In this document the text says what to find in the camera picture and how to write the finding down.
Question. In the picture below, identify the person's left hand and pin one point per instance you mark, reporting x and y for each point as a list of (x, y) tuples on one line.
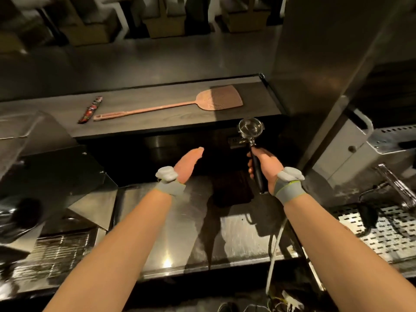
[(183, 167)]

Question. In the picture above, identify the brown wooden stool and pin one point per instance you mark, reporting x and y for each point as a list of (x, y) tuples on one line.
[(247, 17), (87, 27), (164, 24)]

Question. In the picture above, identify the person's left fingers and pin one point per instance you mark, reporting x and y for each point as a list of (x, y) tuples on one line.
[(195, 154)]

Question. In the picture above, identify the stainless steel column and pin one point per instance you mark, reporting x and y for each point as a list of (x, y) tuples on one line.
[(321, 71)]

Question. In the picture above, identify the pink plastic fly swatter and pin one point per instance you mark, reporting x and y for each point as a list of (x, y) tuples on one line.
[(182, 103)]

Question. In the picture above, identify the wall power socket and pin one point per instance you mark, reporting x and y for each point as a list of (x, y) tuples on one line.
[(235, 141)]

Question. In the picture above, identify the red patterned narrow packet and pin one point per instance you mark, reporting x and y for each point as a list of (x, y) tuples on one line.
[(91, 109)]

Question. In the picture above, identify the person's right thumb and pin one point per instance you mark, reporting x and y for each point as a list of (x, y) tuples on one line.
[(258, 152)]

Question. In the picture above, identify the perforated steel drip tray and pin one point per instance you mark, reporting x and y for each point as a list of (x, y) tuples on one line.
[(386, 230)]

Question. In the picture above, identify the white power strip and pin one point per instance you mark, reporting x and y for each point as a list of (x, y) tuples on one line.
[(292, 300)]

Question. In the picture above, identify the person's right forearm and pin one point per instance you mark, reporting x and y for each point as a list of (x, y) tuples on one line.
[(338, 256)]

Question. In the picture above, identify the silver espresso machine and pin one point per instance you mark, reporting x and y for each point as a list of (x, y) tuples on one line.
[(367, 152)]

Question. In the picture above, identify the person's left forearm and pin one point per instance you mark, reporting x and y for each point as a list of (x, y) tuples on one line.
[(113, 256)]

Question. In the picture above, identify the steel slotted grinder tray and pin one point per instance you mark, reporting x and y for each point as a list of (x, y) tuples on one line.
[(55, 253)]

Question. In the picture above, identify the person's right hand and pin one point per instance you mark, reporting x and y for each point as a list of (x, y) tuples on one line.
[(271, 168)]

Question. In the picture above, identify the steel steam wand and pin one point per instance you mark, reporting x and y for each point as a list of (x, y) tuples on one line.
[(395, 183)]

